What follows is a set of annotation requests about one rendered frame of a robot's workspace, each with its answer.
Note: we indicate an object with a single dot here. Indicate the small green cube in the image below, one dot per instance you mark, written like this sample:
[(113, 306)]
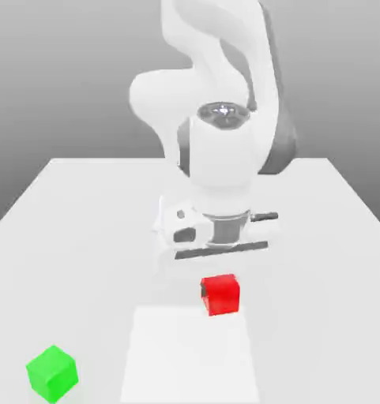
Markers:
[(52, 374)]

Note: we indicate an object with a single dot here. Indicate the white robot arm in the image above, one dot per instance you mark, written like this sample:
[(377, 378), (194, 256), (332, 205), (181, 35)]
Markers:
[(221, 157)]

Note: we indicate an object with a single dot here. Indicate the small red cube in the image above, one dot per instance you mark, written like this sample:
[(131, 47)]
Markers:
[(222, 295)]

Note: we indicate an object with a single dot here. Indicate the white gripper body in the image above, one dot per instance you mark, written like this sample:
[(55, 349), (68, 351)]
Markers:
[(221, 252)]

